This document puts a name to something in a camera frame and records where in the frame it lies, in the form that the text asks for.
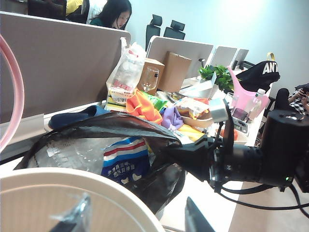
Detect yellow cloth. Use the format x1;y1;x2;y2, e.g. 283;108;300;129
178;124;206;142

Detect clear plastic shopping bag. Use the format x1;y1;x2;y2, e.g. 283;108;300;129
106;37;147;113

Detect white ribbed plastic trash can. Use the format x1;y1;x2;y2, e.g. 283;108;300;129
0;167;166;232

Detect clear water bottle white cap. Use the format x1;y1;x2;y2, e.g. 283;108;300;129
250;88;266;114

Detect woman with black hair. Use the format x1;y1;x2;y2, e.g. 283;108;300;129
89;0;133;31

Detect person in yellow shirt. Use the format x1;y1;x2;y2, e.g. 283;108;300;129
65;0;90;24

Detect blue snack bag white print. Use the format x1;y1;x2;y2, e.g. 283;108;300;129
100;136;152;186

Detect purple cloth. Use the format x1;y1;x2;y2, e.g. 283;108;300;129
160;106;184;130

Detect green potted plant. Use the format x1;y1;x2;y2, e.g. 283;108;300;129
197;64;242;94

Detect orange cloth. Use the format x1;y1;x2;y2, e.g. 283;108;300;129
126;88;164;125

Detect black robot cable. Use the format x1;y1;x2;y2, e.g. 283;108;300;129
217;183;268;195
223;192;309;218

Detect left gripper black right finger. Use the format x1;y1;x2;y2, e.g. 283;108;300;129
184;196;215;232

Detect green snack packet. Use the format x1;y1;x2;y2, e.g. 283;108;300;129
147;94;169;114

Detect pink ring lid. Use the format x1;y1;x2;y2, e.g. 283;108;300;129
0;33;25;153

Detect black garbage bag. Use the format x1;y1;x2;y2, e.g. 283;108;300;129
14;111;186;215

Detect white plant pot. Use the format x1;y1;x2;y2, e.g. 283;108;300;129
193;81;219;99

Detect small cardboard glass box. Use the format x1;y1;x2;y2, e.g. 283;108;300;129
137;58;165;96

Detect dark blue slipper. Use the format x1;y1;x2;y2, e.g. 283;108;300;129
48;105;112;130

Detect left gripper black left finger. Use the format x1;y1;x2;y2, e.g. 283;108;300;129
49;192;92;232

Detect orange white noodle packet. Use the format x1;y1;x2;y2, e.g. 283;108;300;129
175;96;211;120

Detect tall plain cardboard box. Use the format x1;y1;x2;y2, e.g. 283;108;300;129
158;51;193;94

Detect black bag white letters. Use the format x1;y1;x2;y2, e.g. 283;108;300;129
236;52;281;91

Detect beige white-edged desk partition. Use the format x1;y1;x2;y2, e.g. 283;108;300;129
231;48;250;70
147;35;215;80
209;45;239;70

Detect pink plastic watering jug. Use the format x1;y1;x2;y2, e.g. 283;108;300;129
226;65;270;116

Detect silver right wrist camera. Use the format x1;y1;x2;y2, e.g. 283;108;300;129
209;98;229;124

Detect black office chair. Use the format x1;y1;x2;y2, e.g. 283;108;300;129
145;14;163;53
163;19;186;41

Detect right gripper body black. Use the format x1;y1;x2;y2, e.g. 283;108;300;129
209;144;264;193

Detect small grey electronic device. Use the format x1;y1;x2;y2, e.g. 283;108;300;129
231;107;250;135

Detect tan paper bowl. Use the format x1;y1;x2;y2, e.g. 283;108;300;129
180;112;214;128

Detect seated person plaid shirt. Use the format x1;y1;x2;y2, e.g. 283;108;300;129
275;83;309;116

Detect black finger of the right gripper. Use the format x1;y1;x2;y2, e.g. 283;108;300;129
158;137;215;182

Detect clear wine glass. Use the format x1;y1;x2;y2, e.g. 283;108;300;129
142;66;160;94

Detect black right camera bracket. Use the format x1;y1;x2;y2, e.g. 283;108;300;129
222;98;235;148

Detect clear drinking glass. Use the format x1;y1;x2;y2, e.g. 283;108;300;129
225;91;240;111

